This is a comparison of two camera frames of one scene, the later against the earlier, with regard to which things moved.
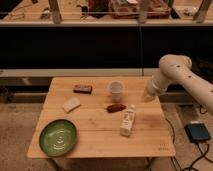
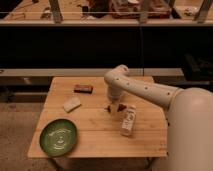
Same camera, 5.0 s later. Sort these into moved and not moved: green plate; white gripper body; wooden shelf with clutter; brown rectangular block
Moved: white gripper body
Not moved: wooden shelf with clutter; green plate; brown rectangular block
